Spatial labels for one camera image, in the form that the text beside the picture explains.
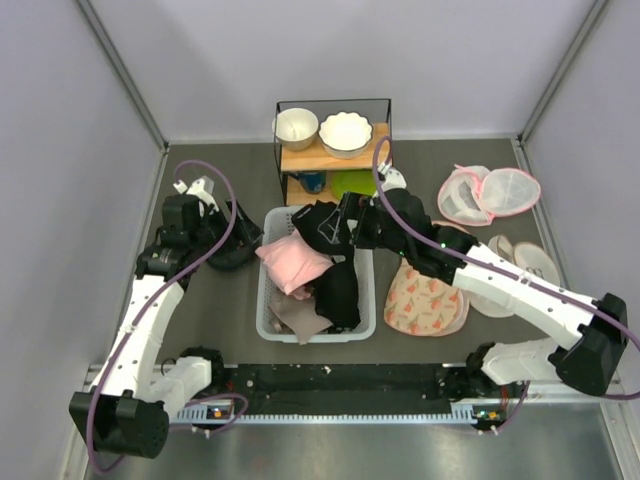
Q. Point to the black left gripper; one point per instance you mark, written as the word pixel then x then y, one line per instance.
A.
pixel 216 215

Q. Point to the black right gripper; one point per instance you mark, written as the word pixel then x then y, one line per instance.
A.
pixel 359 208

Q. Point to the floral mesh laundry bag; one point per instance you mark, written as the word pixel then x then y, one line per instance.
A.
pixel 422 306

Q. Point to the black bra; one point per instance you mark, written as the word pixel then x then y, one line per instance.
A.
pixel 322 228

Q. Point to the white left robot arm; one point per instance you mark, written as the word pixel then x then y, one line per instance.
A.
pixel 126 410

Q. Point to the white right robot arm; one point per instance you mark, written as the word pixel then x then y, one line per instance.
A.
pixel 585 337

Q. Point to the black round laundry bag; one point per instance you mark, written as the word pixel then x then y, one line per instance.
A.
pixel 231 256

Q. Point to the white plastic laundry basket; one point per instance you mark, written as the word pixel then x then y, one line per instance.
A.
pixel 278 224

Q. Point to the pink trimmed mesh laundry bag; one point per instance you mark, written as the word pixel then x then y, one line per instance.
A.
pixel 475 196

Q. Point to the green plastic plate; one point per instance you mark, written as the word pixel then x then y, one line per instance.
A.
pixel 356 181

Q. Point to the blue mug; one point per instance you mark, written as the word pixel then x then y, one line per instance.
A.
pixel 311 182

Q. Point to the black garment in basket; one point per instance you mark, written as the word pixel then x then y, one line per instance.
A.
pixel 336 294

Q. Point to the pink garment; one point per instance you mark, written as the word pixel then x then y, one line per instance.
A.
pixel 291 264

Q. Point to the white scalloped bowl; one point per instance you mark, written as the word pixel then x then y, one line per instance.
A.
pixel 345 135

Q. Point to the taupe garment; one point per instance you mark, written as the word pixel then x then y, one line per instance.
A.
pixel 290 315

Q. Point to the cream round bowl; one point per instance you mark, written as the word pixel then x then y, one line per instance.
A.
pixel 295 128

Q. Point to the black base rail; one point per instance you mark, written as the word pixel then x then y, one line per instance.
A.
pixel 351 389

